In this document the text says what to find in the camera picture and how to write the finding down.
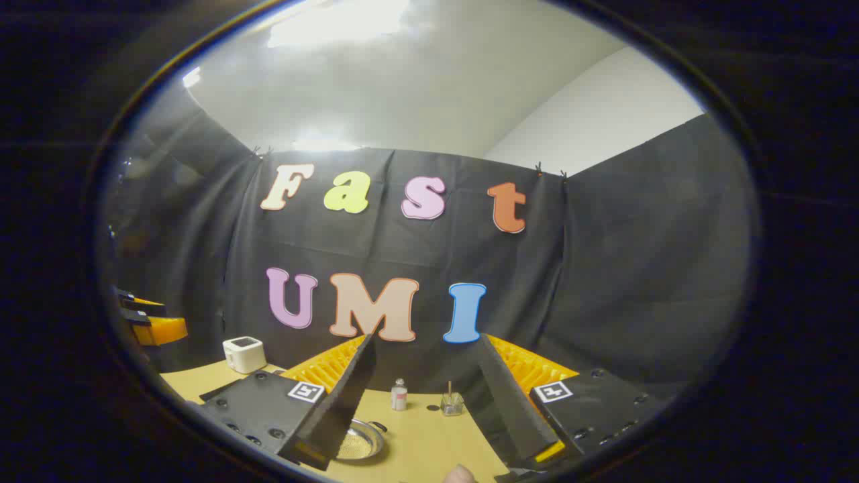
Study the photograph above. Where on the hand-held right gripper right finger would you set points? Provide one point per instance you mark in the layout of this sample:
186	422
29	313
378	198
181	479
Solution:
510	409

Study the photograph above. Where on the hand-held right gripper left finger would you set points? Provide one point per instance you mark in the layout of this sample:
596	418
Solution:
342	409

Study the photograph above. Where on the white toaster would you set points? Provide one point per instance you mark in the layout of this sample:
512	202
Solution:
245	355

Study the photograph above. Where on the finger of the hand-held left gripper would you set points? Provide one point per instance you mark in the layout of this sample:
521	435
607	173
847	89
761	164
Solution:
161	330
137	303

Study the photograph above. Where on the stainless steel pot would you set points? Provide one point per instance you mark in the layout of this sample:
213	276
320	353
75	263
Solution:
366	439

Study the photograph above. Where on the clear bottle with white label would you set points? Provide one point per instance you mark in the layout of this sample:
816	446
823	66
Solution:
399	399

